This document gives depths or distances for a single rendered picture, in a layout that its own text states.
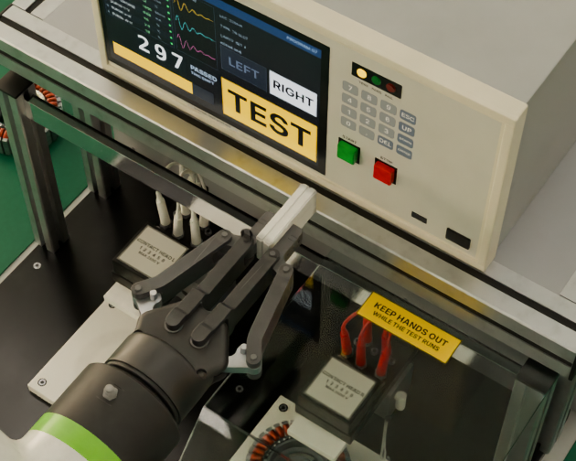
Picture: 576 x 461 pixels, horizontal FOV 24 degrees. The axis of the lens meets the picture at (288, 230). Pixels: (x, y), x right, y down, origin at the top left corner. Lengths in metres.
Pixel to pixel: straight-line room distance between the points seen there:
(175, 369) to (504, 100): 0.33
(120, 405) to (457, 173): 0.34
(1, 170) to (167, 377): 0.79
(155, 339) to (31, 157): 0.51
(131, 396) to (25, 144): 0.54
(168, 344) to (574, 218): 0.42
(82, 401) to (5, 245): 0.70
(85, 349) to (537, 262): 0.57
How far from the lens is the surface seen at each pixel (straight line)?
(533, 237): 1.22
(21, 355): 1.56
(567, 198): 1.25
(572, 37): 1.10
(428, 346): 1.20
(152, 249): 1.44
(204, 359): 1.04
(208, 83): 1.24
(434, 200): 1.16
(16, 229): 1.69
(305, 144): 1.21
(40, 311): 1.59
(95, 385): 1.00
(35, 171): 1.51
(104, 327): 1.55
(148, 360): 1.01
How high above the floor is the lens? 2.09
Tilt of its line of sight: 54 degrees down
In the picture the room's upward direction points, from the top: straight up
